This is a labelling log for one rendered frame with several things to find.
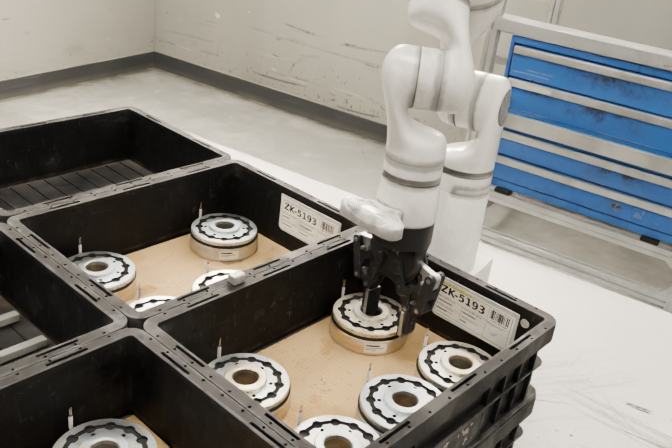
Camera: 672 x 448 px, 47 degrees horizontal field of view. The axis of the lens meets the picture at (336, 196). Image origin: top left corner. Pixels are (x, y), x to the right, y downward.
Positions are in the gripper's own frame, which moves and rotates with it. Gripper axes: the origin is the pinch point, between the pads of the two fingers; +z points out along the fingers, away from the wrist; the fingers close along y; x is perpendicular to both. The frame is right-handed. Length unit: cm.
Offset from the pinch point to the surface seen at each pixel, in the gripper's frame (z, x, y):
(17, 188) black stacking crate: 5, 20, 67
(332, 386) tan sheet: 5.0, 11.3, -2.5
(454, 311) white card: 0.1, -8.2, -4.4
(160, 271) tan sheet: 4.9, 14.4, 31.1
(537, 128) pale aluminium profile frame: 27, -168, 82
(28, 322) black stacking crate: 5.3, 34.7, 29.0
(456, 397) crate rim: -4.9, 11.6, -19.7
